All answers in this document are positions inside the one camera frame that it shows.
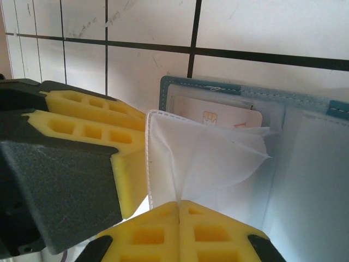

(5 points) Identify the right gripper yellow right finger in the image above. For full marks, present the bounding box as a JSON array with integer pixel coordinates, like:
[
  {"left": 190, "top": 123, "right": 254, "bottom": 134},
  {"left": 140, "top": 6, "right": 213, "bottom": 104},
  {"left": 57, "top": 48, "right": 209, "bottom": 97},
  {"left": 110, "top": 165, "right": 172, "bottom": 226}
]
[{"left": 178, "top": 200, "right": 286, "bottom": 262}]

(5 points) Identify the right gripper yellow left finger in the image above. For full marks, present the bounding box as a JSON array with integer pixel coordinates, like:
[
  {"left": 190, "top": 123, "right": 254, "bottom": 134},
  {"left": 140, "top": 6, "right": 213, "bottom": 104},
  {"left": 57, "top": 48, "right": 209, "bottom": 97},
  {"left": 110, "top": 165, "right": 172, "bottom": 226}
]
[{"left": 72, "top": 200, "right": 181, "bottom": 262}]

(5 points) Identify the teal card holder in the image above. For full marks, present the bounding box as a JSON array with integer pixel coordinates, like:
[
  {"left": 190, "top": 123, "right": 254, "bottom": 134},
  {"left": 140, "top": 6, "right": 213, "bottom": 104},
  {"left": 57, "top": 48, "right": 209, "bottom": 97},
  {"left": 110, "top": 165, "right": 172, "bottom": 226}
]
[{"left": 146, "top": 75, "right": 349, "bottom": 262}]

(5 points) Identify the white credit card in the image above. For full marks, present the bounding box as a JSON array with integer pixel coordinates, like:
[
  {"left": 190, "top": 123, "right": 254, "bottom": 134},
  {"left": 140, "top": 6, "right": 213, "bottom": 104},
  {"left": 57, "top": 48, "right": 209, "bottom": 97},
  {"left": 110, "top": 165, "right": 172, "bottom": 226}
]
[{"left": 170, "top": 95, "right": 263, "bottom": 129}]

